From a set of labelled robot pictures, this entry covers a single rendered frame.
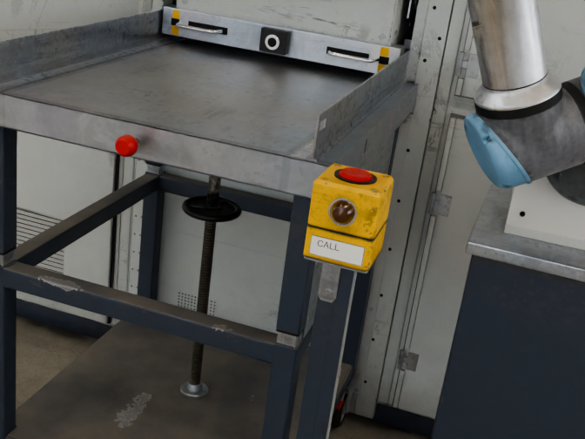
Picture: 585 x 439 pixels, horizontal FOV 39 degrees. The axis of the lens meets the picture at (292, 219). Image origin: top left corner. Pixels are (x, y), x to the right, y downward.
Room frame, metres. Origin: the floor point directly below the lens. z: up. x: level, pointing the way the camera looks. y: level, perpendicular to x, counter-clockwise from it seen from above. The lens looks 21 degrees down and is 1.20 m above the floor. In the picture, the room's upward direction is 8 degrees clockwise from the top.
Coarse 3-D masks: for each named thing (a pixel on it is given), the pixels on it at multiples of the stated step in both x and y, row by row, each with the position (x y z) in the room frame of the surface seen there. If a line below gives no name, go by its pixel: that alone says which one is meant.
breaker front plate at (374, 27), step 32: (192, 0) 1.86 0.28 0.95; (224, 0) 1.85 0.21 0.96; (256, 0) 1.83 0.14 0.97; (288, 0) 1.81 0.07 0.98; (320, 0) 1.79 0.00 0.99; (352, 0) 1.77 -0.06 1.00; (384, 0) 1.75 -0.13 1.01; (320, 32) 1.79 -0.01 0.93; (352, 32) 1.77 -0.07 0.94; (384, 32) 1.75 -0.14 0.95
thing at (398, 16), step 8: (400, 0) 1.78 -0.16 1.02; (408, 0) 1.87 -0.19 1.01; (400, 8) 1.79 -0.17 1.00; (400, 16) 1.81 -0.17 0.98; (400, 24) 1.82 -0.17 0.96; (408, 24) 1.92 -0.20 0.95; (392, 32) 1.75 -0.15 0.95; (400, 32) 1.84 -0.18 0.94; (408, 32) 1.94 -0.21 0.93; (392, 40) 1.75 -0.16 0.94; (400, 40) 1.86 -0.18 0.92
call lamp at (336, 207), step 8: (336, 200) 0.88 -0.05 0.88; (344, 200) 0.88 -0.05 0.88; (328, 208) 0.88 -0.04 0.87; (336, 208) 0.87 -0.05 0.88; (344, 208) 0.87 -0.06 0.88; (352, 208) 0.87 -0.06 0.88; (336, 216) 0.87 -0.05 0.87; (344, 216) 0.87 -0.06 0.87; (352, 216) 0.87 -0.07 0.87; (336, 224) 0.88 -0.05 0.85; (344, 224) 0.87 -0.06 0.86
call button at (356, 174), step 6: (348, 168) 0.93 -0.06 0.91; (354, 168) 0.93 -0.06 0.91; (342, 174) 0.91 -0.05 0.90; (348, 174) 0.91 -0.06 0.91; (354, 174) 0.91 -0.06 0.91; (360, 174) 0.91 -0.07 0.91; (366, 174) 0.92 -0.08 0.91; (354, 180) 0.90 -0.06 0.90; (360, 180) 0.90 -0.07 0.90; (366, 180) 0.90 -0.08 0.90
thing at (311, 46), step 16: (192, 16) 1.85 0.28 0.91; (208, 16) 1.84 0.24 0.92; (192, 32) 1.85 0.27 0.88; (224, 32) 1.83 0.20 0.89; (240, 32) 1.82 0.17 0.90; (256, 32) 1.81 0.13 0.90; (304, 32) 1.78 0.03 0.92; (256, 48) 1.81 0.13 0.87; (288, 48) 1.79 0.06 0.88; (304, 48) 1.78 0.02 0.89; (320, 48) 1.77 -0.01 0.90; (336, 48) 1.76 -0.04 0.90; (352, 48) 1.76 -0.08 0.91; (368, 48) 1.75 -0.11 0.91; (400, 48) 1.73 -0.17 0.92; (336, 64) 1.76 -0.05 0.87; (352, 64) 1.75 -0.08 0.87; (384, 64) 1.74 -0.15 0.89
